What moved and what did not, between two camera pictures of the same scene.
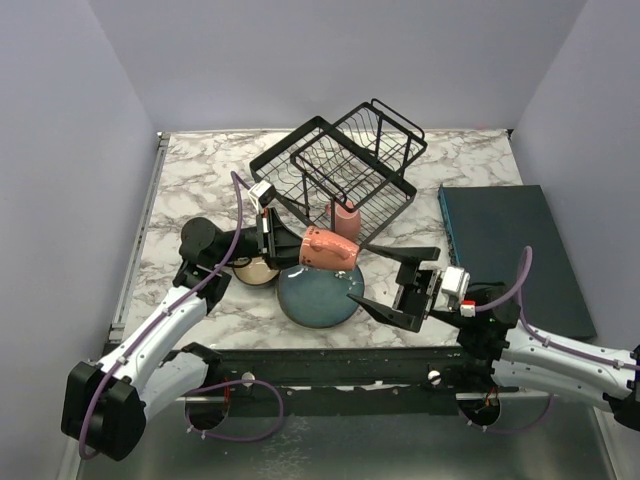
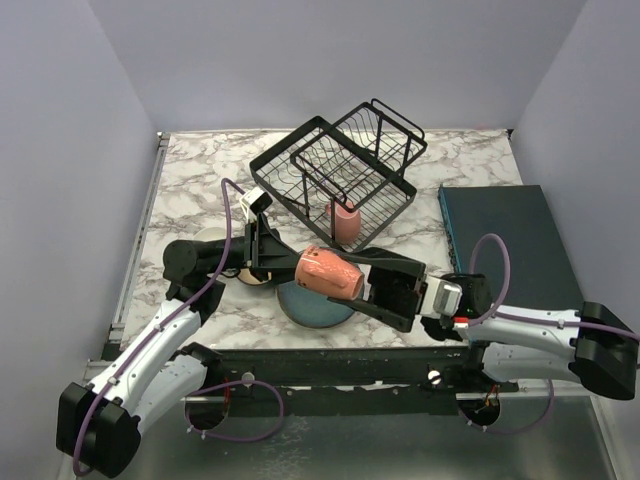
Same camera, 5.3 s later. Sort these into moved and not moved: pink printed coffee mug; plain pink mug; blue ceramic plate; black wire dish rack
Moved: pink printed coffee mug
Not moved: plain pink mug; blue ceramic plate; black wire dish rack
